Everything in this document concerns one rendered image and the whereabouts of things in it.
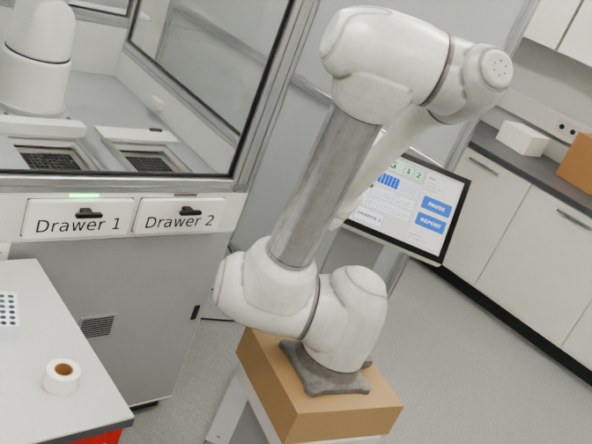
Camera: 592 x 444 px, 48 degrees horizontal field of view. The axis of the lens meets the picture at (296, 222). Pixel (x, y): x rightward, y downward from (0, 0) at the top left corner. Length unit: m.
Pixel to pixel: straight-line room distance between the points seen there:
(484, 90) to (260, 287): 0.60
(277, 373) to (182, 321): 0.83
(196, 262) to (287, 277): 0.83
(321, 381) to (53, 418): 0.57
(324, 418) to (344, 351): 0.15
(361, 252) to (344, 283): 0.84
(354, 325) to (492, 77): 0.62
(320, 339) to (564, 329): 2.85
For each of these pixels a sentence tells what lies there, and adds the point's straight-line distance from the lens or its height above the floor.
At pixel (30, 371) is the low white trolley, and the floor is 0.76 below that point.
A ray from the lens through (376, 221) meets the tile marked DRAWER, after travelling 2.17.
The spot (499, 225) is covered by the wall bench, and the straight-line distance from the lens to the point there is 4.25.
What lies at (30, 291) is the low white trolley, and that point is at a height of 0.76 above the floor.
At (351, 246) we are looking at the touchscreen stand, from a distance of 2.30.
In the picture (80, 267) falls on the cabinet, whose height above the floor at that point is 0.70.
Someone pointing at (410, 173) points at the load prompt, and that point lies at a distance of 2.25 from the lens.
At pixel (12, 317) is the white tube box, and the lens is 1.61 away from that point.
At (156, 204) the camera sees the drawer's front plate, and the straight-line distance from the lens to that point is 1.94.
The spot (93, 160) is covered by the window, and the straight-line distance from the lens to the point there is 1.82.
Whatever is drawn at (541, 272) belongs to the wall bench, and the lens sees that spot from 4.19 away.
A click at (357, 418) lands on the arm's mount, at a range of 1.61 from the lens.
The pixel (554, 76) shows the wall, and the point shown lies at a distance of 4.87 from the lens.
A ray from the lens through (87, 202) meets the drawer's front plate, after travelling 1.83.
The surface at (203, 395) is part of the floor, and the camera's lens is 2.76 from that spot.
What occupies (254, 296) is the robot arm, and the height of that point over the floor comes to 1.05.
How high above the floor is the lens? 1.79
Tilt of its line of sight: 24 degrees down
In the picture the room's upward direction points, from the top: 22 degrees clockwise
